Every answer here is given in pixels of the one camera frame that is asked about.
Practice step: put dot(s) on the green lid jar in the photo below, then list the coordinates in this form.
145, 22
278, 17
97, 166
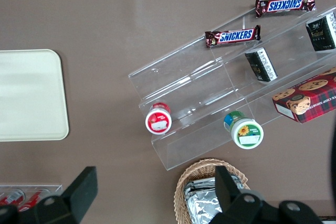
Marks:
245, 133

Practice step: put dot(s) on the beige plastic tray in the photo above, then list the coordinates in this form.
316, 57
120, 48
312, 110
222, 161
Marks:
31, 95

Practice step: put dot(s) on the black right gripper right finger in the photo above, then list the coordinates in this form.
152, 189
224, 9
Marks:
231, 200

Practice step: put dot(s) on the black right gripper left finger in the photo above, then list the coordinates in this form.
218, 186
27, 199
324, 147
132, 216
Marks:
78, 197

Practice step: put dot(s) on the small black box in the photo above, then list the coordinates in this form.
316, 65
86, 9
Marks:
321, 33
262, 65

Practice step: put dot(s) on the Snickers chocolate bar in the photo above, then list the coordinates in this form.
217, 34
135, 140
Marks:
233, 36
284, 5

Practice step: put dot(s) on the silver foil packets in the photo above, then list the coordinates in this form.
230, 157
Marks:
200, 205

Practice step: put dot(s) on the red lid jar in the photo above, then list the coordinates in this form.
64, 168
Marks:
158, 120

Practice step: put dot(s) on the red tartan cookie box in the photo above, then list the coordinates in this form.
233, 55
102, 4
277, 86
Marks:
312, 100

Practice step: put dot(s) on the clear acrylic stepped shelf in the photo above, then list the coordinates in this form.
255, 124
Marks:
189, 77

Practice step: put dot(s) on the light wicker basket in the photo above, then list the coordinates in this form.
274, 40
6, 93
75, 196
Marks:
183, 182

